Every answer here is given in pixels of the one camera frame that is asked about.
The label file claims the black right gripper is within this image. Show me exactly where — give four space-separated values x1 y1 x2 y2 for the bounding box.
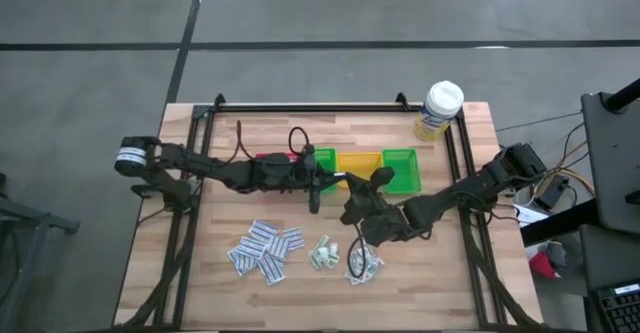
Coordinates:
339 166 409 247

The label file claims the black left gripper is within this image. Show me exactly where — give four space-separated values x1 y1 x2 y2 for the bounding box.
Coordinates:
293 144 346 215

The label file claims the green plastic basket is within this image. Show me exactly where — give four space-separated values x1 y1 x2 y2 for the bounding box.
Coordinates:
313 147 339 195
381 148 423 196

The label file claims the yellow plastic basket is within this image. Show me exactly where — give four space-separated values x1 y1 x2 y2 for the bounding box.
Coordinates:
335 151 386 190

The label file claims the red plastic basket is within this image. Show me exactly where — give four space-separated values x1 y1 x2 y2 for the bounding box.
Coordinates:
255 152 301 163

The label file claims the blue striped bandage packet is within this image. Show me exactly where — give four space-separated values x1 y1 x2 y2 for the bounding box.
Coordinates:
228 246 259 277
267 235 291 262
282 226 305 252
248 219 279 243
257 252 287 286
239 236 269 257

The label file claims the yellow Lysol wipes canister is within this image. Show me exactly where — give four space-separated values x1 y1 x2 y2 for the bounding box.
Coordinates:
414 80 465 143

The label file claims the white paper sheet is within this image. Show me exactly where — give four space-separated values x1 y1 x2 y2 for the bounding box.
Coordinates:
512 203 549 229

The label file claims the black power box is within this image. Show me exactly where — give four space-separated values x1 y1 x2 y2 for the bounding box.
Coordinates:
533 175 569 212

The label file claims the red grey fabric bundle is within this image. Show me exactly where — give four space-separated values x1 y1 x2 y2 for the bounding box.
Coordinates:
528 241 569 280

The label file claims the black desk bar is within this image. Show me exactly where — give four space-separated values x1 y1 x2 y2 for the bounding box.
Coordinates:
519 198 601 247

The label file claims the black pole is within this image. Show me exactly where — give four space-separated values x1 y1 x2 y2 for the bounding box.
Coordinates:
602 77 640 114

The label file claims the black keyboard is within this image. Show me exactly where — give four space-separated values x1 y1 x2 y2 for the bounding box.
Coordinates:
594 282 640 333

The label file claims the grey metal stand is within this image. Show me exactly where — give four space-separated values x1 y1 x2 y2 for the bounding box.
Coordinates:
0 172 81 333

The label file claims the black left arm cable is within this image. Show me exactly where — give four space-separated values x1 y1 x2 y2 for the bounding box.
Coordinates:
288 125 312 157

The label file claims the black aluminium table frame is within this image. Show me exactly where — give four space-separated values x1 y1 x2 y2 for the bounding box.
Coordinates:
113 92 546 333

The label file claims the yellow cable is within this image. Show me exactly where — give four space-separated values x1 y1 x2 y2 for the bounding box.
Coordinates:
554 140 597 197

